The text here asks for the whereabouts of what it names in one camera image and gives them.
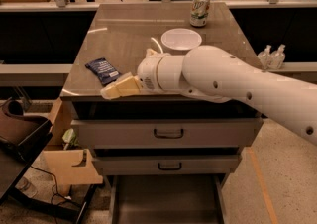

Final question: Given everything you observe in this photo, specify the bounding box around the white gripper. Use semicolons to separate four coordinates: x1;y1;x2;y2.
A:
100;49;168;100

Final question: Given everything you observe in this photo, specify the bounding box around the blue rxbar blueberry wrapper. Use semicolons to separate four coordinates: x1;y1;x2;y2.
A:
85;57;121;86

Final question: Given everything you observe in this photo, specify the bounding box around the green white soda can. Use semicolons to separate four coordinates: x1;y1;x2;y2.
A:
190;0;210;27

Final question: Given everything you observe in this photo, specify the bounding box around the clear sanitizer bottle left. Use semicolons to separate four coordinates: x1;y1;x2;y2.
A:
258;45;271;69

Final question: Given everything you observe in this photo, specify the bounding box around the tan cardboard box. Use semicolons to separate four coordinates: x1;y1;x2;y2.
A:
44;98;103;196

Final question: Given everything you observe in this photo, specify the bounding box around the grey drawer cabinet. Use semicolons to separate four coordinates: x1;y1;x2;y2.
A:
59;1;276;224

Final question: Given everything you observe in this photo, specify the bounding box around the dark brown chair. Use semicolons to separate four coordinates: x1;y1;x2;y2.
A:
0;99;52;201

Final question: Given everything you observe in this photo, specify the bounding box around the black floor cable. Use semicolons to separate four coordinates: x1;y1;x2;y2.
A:
30;165;82;209

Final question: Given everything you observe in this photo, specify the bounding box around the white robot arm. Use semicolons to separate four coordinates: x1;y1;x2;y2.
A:
101;46;317;144

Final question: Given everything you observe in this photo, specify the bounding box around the grey middle drawer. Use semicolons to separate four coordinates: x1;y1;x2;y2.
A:
92;155;240;175

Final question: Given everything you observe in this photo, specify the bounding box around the white ceramic bowl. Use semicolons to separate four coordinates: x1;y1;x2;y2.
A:
160;28;202;51

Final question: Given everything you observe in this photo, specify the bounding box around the grey top drawer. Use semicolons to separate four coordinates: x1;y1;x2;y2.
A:
71;118;263;149

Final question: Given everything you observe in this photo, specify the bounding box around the clear sanitizer bottle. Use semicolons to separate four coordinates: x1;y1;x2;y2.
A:
258;45;271;69
268;44;285;69

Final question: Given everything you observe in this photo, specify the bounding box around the open grey bottom drawer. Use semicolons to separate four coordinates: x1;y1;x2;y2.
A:
109;174;228;224

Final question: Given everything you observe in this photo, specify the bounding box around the clear sanitizer bottle right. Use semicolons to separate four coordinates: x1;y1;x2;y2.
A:
268;44;285;69

